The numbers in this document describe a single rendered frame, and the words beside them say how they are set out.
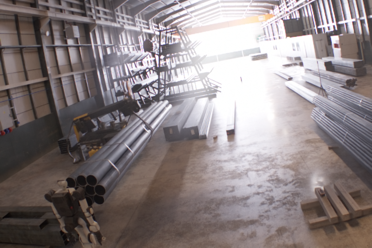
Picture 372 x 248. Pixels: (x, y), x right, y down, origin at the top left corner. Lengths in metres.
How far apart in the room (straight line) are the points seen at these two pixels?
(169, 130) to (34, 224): 6.34
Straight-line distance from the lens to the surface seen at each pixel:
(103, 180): 4.20
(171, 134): 10.69
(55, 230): 5.51
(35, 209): 6.45
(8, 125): 12.13
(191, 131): 10.30
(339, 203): 4.81
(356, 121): 6.51
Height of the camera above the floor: 2.57
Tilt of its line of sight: 9 degrees down
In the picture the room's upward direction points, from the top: 12 degrees counter-clockwise
